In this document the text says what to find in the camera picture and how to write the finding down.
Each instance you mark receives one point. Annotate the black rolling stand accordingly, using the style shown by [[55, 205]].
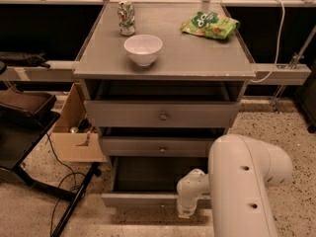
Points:
[[26, 117]]

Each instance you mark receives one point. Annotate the open cardboard box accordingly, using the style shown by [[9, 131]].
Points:
[[71, 144]]

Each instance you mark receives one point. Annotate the metal rail frame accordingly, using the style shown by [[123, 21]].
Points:
[[39, 70]]

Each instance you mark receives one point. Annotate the grey middle drawer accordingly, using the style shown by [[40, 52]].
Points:
[[155, 147]]

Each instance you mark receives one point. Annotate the grey drawer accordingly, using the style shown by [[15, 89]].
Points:
[[155, 147], [138, 199], [161, 114]]

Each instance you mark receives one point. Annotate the white ceramic bowl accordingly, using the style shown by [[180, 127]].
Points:
[[143, 50]]

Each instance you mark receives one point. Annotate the grey top drawer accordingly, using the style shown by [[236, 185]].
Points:
[[161, 114]]

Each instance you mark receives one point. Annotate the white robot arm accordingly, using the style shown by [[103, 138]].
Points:
[[239, 170]]

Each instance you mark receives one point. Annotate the grey drawer cabinet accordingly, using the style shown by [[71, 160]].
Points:
[[165, 90]]

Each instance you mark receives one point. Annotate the green snack bag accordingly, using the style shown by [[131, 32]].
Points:
[[210, 25]]

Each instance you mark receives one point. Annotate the black object on rail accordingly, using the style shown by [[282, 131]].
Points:
[[23, 59]]

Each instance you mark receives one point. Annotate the green patterned drink can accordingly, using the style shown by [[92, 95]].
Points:
[[126, 18]]

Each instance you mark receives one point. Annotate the grey bottom drawer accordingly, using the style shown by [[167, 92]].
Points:
[[138, 199]]

